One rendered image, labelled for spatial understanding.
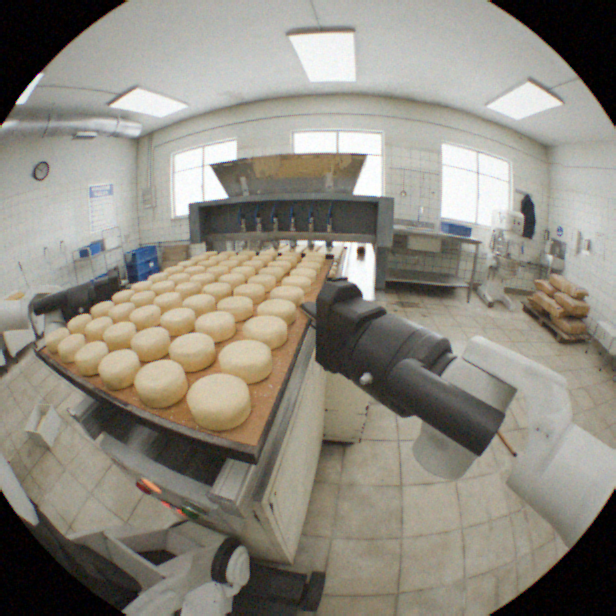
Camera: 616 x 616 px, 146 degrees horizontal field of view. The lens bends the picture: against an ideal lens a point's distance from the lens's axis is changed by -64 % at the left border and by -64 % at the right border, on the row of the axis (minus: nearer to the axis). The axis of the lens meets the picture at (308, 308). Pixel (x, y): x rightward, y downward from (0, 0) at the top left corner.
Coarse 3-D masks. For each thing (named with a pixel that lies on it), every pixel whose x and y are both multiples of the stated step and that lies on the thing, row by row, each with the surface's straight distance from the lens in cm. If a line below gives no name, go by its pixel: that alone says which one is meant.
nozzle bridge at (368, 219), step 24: (192, 216) 99; (216, 216) 103; (240, 216) 98; (264, 216) 95; (288, 216) 92; (336, 216) 89; (360, 216) 89; (384, 216) 81; (192, 240) 100; (216, 240) 98; (240, 240) 94; (312, 240) 86; (336, 240) 85; (360, 240) 84; (384, 240) 81; (384, 264) 94; (384, 288) 96
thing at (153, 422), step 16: (304, 256) 71; (304, 336) 30; (64, 368) 38; (288, 368) 25; (80, 384) 30; (96, 400) 28; (112, 400) 25; (128, 416) 24; (144, 416) 21; (272, 416) 20; (160, 432) 21; (176, 432) 20; (192, 432) 21; (208, 448) 19; (224, 448) 18; (240, 448) 19; (256, 448) 19; (256, 464) 18
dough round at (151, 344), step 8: (152, 328) 33; (160, 328) 32; (136, 336) 32; (144, 336) 31; (152, 336) 31; (160, 336) 30; (168, 336) 31; (136, 344) 30; (144, 344) 30; (152, 344) 29; (160, 344) 29; (168, 344) 30; (136, 352) 30; (144, 352) 29; (152, 352) 29; (160, 352) 30; (144, 360) 30; (152, 360) 30
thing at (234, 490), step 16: (304, 352) 52; (288, 384) 41; (288, 400) 43; (272, 432) 36; (272, 448) 38; (224, 464) 30; (240, 464) 30; (224, 480) 29; (240, 480) 29; (256, 480) 33; (208, 496) 28; (224, 496) 28; (240, 496) 29; (224, 512) 34; (240, 512) 31
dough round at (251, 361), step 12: (228, 348) 25; (240, 348) 25; (252, 348) 25; (264, 348) 24; (228, 360) 23; (240, 360) 23; (252, 360) 23; (264, 360) 23; (228, 372) 23; (240, 372) 22; (252, 372) 23; (264, 372) 23
